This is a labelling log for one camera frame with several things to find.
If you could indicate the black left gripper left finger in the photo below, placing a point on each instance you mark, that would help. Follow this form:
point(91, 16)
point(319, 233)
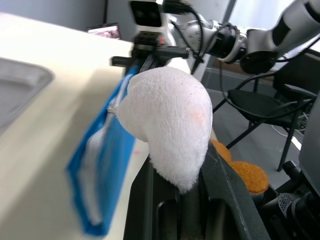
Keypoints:
point(160, 212)

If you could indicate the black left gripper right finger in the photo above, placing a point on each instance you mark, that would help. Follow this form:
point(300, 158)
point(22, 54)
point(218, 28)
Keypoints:
point(225, 185)

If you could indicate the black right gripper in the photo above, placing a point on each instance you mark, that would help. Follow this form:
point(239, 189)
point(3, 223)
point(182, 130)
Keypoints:
point(147, 46)

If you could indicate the white plush toy orange feet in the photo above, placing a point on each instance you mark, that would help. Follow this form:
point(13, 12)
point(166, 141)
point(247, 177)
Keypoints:
point(170, 120)

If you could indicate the blue surgical instrument pack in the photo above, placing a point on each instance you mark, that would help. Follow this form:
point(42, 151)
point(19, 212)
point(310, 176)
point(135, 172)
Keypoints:
point(105, 160)

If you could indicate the metal tray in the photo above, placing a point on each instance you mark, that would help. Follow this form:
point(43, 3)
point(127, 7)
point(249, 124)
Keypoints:
point(17, 95)

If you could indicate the pink printed box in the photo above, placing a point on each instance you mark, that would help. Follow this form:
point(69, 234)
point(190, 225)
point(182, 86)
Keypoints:
point(106, 31)

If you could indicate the black folding chair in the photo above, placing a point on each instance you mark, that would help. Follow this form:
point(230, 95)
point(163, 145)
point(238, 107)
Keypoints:
point(265, 102)

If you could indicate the grey robot torso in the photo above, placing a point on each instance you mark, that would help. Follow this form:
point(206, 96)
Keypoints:
point(310, 140)

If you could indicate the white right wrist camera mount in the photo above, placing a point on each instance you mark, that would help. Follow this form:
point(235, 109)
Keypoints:
point(147, 13)

